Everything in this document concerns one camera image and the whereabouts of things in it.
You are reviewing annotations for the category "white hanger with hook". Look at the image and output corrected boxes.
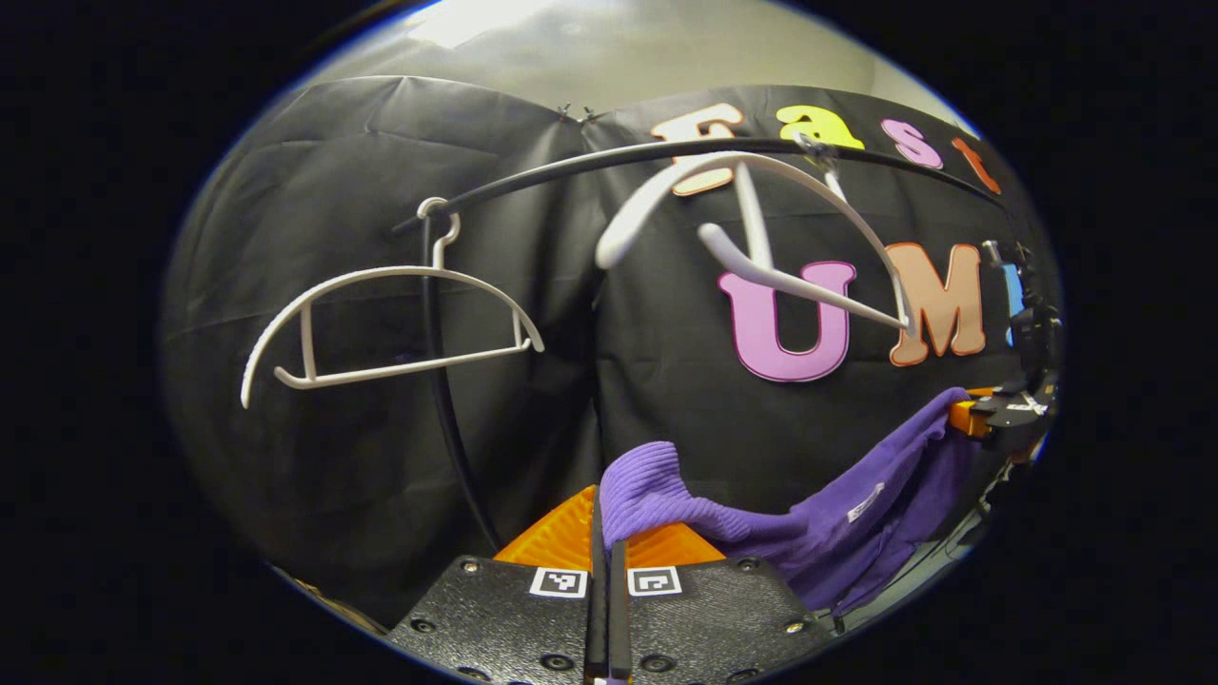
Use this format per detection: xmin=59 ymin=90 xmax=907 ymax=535
xmin=595 ymin=133 xmax=914 ymax=334

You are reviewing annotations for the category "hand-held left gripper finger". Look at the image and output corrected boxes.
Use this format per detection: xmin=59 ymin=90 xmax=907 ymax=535
xmin=385 ymin=485 xmax=610 ymax=685
xmin=609 ymin=521 xmax=838 ymax=685

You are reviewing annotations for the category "white plastic hanger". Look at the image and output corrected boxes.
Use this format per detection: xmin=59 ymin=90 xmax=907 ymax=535
xmin=240 ymin=197 xmax=545 ymax=410

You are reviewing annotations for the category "black clothes rack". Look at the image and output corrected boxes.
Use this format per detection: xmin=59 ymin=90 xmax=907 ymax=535
xmin=393 ymin=136 xmax=1005 ymax=555

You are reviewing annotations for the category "purple ribbed garment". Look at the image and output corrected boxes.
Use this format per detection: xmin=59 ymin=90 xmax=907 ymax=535
xmin=599 ymin=385 xmax=981 ymax=619

